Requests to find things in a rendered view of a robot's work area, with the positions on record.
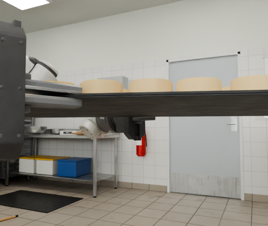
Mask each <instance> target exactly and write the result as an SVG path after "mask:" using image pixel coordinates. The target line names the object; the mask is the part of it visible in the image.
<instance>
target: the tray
mask: <svg viewBox="0 0 268 226"><path fill-rule="evenodd" d="M38 95H43V96H57V97H66V98H75V99H82V106H81V107H80V108H76V109H61V108H38V107H31V108H30V112H29V113H25V117H35V118H40V117H219V116H268V90H230V91H163V92H119V93H74V94H38Z"/></svg>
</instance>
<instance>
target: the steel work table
mask: <svg viewBox="0 0 268 226"><path fill-rule="evenodd" d="M107 134H109V135H98V136H97V137H96V139H94V145H93V173H90V174H86V175H82V176H79V177H75V178H74V177H64V176H58V175H57V174H56V175H44V174H36V173H35V174H31V173H22V172H19V171H13V172H9V162H8V161H6V162H5V186H8V184H9V174H18V175H27V176H33V180H35V179H36V177H46V178H58V179H67V180H77V181H86V182H93V198H96V196H97V181H100V180H103V179H106V178H109V177H112V176H114V189H117V138H118V137H120V133H107ZM24 137H25V138H34V151H33V156H35V155H36V144H37V138H77V139H88V137H86V136H85V135H55V134H53V133H52V132H51V129H46V131H45V132H44V133H42V134H40V135H31V134H27V135H24ZM102 138H114V174H101V173H97V139H102Z"/></svg>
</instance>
